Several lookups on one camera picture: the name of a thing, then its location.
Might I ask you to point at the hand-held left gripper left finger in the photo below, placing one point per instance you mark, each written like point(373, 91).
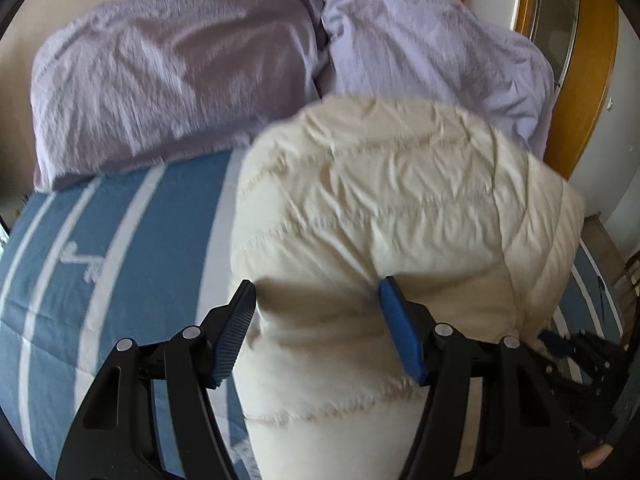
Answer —
point(231, 340)

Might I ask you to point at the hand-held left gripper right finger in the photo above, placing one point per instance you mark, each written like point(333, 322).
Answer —
point(402, 330)

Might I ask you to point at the cream quilted duvet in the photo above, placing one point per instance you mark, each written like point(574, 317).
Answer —
point(400, 200)

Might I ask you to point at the person's right forearm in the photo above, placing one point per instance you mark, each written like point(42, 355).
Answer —
point(620, 420)

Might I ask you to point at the blue white striped blanket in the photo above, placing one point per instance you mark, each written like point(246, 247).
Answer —
point(125, 260)

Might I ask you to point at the mauve pillow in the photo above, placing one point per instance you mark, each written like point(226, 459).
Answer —
point(165, 75)

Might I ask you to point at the pale lilac pillow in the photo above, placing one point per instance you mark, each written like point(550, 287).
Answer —
point(425, 45)

